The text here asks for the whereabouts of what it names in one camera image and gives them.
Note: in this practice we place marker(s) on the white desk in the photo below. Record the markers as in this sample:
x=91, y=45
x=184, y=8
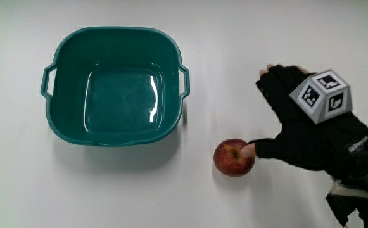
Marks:
x=266, y=38

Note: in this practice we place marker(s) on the person's right hand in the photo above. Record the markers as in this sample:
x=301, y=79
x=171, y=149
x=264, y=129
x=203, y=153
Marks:
x=304, y=139

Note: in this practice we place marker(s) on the green plastic basin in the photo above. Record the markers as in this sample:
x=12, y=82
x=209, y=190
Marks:
x=120, y=104

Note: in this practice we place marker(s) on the red apple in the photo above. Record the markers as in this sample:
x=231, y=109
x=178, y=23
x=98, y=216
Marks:
x=228, y=162

